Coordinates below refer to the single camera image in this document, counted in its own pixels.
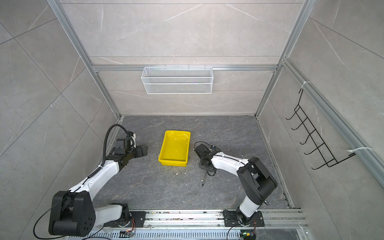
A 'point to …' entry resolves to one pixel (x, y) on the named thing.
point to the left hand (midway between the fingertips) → (139, 144)
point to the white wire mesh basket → (177, 80)
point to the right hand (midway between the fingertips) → (205, 164)
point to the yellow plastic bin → (175, 148)
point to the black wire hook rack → (321, 148)
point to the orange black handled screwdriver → (203, 184)
